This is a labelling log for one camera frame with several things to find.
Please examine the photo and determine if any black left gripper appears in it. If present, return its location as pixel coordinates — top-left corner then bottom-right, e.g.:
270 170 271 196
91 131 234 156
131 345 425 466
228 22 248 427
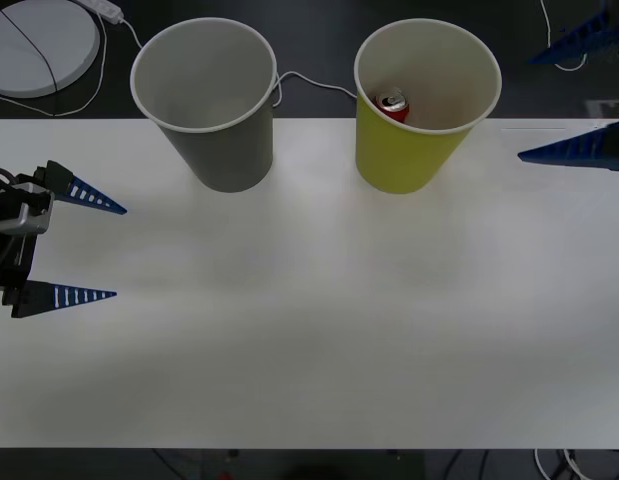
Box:
0 159 129 320

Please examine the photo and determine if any thin black cable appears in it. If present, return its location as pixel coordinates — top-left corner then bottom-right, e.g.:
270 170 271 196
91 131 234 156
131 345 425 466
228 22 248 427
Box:
0 8 60 96

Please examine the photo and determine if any yellow-green plastic bin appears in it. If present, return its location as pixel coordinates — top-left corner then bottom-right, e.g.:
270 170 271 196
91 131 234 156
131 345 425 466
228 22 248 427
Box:
353 17 504 196

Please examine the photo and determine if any white round disc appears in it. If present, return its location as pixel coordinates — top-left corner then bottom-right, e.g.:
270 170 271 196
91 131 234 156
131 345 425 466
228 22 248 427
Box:
0 0 102 99

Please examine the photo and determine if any orange-red drink can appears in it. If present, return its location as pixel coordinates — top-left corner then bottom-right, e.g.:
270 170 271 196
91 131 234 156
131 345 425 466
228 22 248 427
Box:
372 87 411 125

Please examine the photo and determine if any white power strip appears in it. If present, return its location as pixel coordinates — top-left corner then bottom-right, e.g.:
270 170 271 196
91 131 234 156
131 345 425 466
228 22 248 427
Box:
82 0 126 24

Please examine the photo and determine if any grey plastic bin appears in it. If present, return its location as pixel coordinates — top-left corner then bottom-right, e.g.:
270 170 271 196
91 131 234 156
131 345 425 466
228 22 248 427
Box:
129 16 280 194

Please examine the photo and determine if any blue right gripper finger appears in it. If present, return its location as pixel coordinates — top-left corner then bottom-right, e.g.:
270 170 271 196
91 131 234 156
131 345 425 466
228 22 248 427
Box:
527 0 619 67
517 119 619 174

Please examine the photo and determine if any white power cable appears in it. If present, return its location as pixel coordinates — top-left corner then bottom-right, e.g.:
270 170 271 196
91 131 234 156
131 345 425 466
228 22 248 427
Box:
119 17 359 109

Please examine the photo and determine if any thin white cable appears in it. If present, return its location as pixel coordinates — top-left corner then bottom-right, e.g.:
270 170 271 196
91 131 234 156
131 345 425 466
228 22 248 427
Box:
538 0 589 72

